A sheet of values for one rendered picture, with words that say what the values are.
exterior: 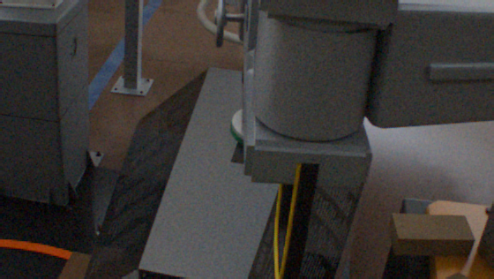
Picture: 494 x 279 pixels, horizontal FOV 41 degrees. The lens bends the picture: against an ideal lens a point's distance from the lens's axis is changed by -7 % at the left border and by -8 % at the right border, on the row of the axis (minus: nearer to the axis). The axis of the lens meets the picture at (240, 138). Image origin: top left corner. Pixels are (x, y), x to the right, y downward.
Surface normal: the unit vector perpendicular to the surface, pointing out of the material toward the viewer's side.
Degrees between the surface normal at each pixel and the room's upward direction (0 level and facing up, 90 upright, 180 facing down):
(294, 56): 90
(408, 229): 0
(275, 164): 90
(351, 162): 90
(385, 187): 0
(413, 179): 0
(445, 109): 90
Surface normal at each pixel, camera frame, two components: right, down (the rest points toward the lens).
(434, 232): 0.07, -0.86
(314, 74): -0.13, 0.50
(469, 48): 0.25, 0.51
